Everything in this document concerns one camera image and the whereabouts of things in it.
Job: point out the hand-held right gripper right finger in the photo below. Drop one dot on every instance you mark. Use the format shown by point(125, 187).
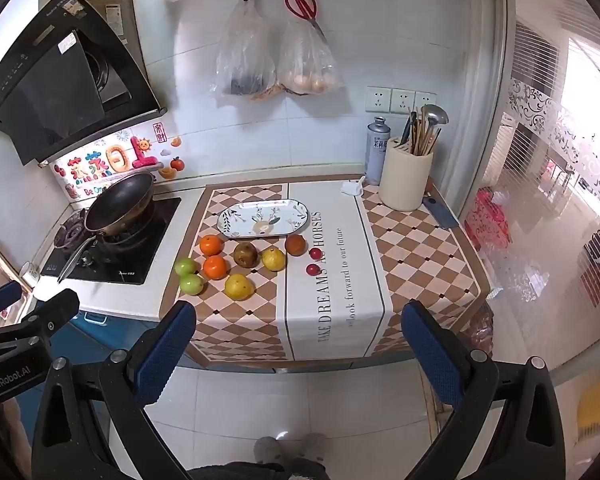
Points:
point(425, 347)

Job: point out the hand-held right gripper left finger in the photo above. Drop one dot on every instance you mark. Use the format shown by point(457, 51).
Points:
point(165, 342)

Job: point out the green apple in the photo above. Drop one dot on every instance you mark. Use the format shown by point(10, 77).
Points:
point(185, 266)
point(192, 284)

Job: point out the bright orange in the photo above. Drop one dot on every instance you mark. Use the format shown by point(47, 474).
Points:
point(211, 245)
point(215, 267)

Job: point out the yellow lemon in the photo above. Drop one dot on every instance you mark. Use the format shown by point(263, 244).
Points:
point(239, 287)
point(273, 258)

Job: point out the brown pear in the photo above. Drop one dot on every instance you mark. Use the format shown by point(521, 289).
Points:
point(245, 254)

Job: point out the clear glass bowl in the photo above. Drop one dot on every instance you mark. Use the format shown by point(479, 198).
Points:
point(260, 217)

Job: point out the dark reddish orange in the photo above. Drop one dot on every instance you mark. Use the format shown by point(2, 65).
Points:
point(295, 245)

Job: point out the person's left forearm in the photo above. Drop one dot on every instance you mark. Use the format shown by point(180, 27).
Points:
point(12, 440)

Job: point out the blue base cabinet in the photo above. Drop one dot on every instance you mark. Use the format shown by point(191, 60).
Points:
point(115, 332)

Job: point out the black gas stove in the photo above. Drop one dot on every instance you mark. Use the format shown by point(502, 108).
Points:
point(130, 260)

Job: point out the checkered tablecloth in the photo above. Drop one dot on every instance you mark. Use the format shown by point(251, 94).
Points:
point(330, 310)

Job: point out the black frying pan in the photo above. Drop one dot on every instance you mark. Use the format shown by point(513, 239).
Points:
point(120, 200)

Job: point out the blue phone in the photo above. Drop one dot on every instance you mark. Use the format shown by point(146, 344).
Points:
point(440, 212)

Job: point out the small red fruit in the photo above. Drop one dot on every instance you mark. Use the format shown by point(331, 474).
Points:
point(311, 269)
point(314, 253)

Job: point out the red patterned bag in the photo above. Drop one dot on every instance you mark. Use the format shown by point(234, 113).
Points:
point(485, 220)

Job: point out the person's dark trousers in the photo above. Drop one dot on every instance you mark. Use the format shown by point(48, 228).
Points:
point(240, 472)

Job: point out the person's grey slipper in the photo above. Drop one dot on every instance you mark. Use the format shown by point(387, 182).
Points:
point(270, 450)

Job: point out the cream utensil holder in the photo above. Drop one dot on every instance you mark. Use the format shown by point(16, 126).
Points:
point(405, 180)

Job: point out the grey spray can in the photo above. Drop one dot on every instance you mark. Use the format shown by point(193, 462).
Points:
point(377, 155)

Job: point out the bundle of wooden chopsticks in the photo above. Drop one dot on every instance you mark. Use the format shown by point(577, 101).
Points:
point(420, 135)

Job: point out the black range hood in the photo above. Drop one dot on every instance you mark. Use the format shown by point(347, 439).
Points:
point(55, 85)

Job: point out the patterned glass sliding door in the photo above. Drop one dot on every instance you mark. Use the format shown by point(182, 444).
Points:
point(555, 160)

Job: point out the metal ladle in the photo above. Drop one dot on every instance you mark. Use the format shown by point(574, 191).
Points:
point(434, 114)

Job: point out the clear plastic bag dark contents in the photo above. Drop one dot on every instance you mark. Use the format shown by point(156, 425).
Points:
point(245, 60)

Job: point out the clear plastic bag with eggs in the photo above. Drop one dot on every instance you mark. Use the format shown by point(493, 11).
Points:
point(307, 65)

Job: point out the red scissors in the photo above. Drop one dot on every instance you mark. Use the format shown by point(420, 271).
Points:
point(311, 18)

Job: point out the colourful wall sticker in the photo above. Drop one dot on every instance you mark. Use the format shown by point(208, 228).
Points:
point(115, 157)

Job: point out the white wall socket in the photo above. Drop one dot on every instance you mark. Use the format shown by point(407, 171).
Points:
point(378, 99)
point(425, 100)
point(403, 101)

